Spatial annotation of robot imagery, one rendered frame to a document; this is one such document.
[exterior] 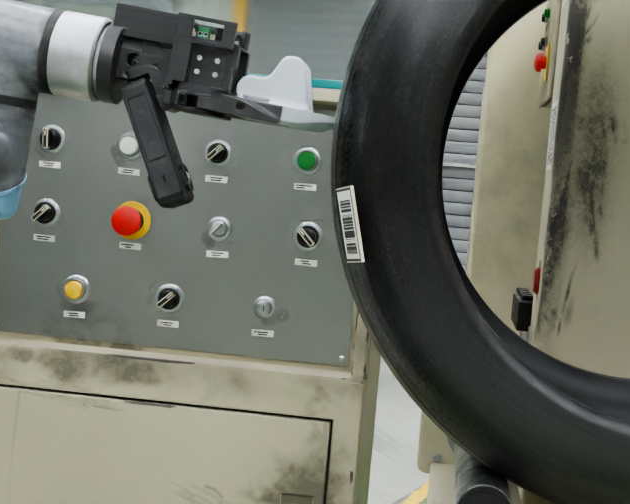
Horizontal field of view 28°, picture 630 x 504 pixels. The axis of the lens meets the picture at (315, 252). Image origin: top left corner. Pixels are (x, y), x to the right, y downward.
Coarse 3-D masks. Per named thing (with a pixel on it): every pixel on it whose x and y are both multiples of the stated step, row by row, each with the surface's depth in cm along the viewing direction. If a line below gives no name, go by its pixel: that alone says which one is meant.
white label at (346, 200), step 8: (336, 192) 100; (344, 192) 98; (352, 192) 97; (344, 200) 99; (352, 200) 97; (344, 208) 99; (352, 208) 97; (344, 216) 99; (352, 216) 97; (344, 224) 100; (352, 224) 98; (344, 232) 100; (352, 232) 98; (344, 240) 100; (352, 240) 98; (360, 240) 97; (352, 248) 99; (360, 248) 97; (352, 256) 99; (360, 256) 97
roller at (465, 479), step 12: (456, 444) 121; (456, 456) 115; (468, 456) 110; (456, 468) 110; (468, 468) 105; (480, 468) 104; (456, 480) 106; (468, 480) 101; (480, 480) 99; (492, 480) 100; (504, 480) 103; (456, 492) 102; (468, 492) 97; (480, 492) 97; (492, 492) 97; (504, 492) 98
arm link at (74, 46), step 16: (64, 16) 109; (80, 16) 109; (96, 16) 110; (64, 32) 108; (80, 32) 108; (96, 32) 108; (64, 48) 107; (80, 48) 107; (96, 48) 108; (48, 64) 108; (64, 64) 107; (80, 64) 107; (96, 64) 108; (48, 80) 109; (64, 80) 108; (80, 80) 108; (64, 96) 111; (80, 96) 110; (96, 96) 110
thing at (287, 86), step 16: (288, 64) 107; (304, 64) 107; (240, 80) 107; (256, 80) 107; (272, 80) 107; (288, 80) 107; (304, 80) 107; (240, 96) 107; (256, 96) 107; (272, 96) 107; (288, 96) 107; (304, 96) 107; (288, 112) 106; (304, 112) 107; (304, 128) 107; (320, 128) 108
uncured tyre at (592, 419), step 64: (384, 0) 100; (448, 0) 95; (512, 0) 122; (384, 64) 97; (448, 64) 95; (384, 128) 97; (448, 128) 125; (384, 192) 97; (384, 256) 97; (448, 256) 96; (384, 320) 100; (448, 320) 96; (448, 384) 97; (512, 384) 96; (576, 384) 123; (512, 448) 98; (576, 448) 96
